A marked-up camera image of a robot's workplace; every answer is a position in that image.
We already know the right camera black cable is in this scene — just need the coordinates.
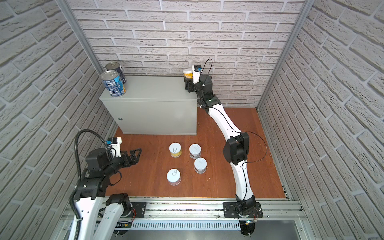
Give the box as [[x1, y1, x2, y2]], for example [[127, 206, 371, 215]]
[[200, 58, 214, 76]]

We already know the white can near right gripper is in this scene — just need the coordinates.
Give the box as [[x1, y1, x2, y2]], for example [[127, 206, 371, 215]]
[[189, 144, 202, 159]]

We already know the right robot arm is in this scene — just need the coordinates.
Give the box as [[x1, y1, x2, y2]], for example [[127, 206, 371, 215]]
[[184, 75, 261, 219]]

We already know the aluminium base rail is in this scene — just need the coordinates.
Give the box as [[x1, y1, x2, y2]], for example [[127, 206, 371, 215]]
[[62, 196, 307, 232]]

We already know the large blue can gold lid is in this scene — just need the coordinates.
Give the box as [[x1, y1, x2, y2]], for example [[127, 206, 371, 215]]
[[100, 70, 126, 97]]

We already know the white can with date stamp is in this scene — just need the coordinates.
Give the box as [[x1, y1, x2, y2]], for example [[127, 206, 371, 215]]
[[194, 158, 208, 174]]

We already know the aluminium corner profile left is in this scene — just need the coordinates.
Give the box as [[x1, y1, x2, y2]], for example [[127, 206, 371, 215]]
[[57, 0, 104, 76]]

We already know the white can with pull tab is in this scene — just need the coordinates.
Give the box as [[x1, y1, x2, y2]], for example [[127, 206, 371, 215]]
[[167, 169, 181, 186]]

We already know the grey metal cabinet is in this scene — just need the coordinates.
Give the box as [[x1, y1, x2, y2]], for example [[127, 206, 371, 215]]
[[100, 76, 198, 135]]

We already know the aluminium corner profile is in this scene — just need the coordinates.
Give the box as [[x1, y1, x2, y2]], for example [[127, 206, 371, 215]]
[[57, 0, 104, 76], [256, 0, 315, 111]]

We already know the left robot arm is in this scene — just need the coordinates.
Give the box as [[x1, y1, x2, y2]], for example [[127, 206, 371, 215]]
[[69, 148, 142, 240]]

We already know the yellow can with pull tab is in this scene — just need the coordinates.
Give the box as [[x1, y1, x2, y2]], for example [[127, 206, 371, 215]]
[[169, 143, 182, 158]]

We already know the aluminium corner profile right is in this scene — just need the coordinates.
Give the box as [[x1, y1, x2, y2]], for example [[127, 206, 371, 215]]
[[256, 0, 315, 111]]

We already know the tall dark blue can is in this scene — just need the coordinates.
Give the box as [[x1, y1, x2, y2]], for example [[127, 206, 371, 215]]
[[105, 62, 126, 84]]

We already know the orange can with white lid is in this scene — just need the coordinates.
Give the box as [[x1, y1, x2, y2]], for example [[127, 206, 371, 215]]
[[183, 68, 194, 79]]

